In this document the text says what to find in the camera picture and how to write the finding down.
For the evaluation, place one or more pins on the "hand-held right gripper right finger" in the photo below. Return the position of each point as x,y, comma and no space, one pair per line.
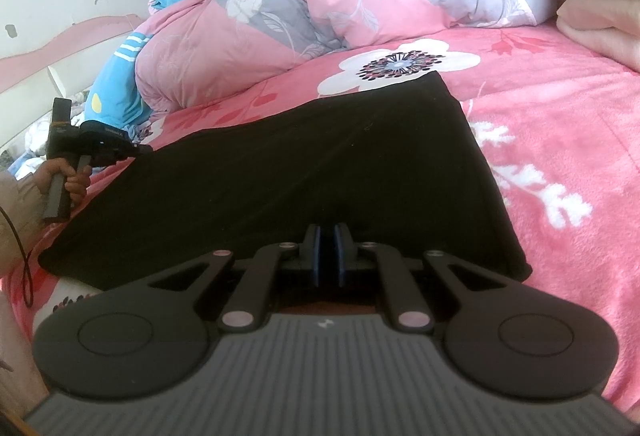
342,261

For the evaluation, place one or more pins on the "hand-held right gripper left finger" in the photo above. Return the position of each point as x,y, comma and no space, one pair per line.
320,261

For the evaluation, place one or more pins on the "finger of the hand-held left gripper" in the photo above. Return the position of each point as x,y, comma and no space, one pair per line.
141,150

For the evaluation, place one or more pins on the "black t-shirt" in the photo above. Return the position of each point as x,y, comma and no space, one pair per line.
300,166

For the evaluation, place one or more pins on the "person's left forearm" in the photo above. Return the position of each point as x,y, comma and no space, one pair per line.
17,211

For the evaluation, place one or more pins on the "person's left hand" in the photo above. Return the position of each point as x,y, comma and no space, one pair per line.
75,188

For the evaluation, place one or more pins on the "blue cartoon pillow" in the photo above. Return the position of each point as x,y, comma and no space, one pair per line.
115,86

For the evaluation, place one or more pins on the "white grey patterned blanket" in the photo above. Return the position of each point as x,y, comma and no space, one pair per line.
30,136

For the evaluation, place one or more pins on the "pink white headboard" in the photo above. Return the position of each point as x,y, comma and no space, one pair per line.
50,56

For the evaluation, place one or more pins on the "pink grey floral quilt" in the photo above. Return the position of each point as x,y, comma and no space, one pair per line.
300,16

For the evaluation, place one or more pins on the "pale pink folded blanket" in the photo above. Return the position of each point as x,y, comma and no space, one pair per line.
600,29

